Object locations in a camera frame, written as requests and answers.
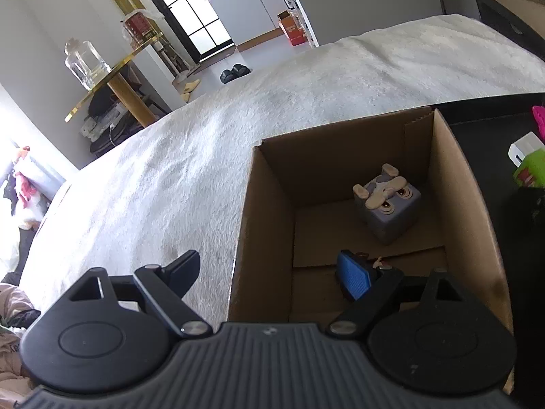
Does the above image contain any orange carton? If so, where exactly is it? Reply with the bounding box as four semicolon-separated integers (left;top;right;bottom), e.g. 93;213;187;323
278;10;309;47

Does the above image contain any white kitchen cabinet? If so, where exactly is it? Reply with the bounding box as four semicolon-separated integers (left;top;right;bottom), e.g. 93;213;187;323
208;0;321;49

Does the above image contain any white fluffy blanket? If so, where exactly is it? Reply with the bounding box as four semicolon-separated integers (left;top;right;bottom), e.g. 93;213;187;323
19;14;545;312

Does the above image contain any clear glass jar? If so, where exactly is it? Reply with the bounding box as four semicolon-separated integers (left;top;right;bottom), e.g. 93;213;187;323
64;38;112;92

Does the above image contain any brown cardboard box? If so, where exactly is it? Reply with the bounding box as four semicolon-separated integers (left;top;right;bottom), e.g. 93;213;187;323
228;106;517;395

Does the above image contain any person's pale clothing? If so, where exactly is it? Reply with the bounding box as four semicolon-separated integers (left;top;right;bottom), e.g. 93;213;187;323
0;283;42;398

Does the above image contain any white power strip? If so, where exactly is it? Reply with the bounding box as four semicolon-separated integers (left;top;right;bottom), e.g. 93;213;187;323
83;110;125;138

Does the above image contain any white charger plug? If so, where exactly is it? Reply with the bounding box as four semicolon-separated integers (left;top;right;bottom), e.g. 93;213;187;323
508;133;545;169

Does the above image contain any brown wooden board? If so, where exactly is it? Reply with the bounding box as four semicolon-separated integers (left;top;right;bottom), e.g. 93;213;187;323
489;0;545;31

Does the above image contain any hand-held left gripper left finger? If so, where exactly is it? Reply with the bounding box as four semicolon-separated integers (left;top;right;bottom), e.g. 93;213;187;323
67;249;214;340

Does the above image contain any round gold-edged table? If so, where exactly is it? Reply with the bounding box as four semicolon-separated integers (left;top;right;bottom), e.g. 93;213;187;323
64;32;168;128

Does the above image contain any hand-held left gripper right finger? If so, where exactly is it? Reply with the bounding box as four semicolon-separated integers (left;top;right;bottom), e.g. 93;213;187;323
326;249;461;338

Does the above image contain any pink toy figure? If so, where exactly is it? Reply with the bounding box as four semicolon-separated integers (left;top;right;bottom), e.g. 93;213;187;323
532;104;545;142

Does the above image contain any black framed glass door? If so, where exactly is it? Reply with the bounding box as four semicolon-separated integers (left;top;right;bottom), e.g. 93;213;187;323
128;0;236;65

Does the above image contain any red tin in plastic bag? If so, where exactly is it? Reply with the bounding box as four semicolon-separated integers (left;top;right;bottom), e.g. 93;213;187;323
122;9;165;51

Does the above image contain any pile of pink white clothes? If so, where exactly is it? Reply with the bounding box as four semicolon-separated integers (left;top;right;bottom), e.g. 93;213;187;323
3;145;44;223

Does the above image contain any black tray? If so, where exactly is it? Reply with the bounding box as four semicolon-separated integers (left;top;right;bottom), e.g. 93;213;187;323
428;91;545;265

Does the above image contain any grey elephant cube toy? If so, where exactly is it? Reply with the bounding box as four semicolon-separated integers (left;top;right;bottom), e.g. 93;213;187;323
353;163;422;246

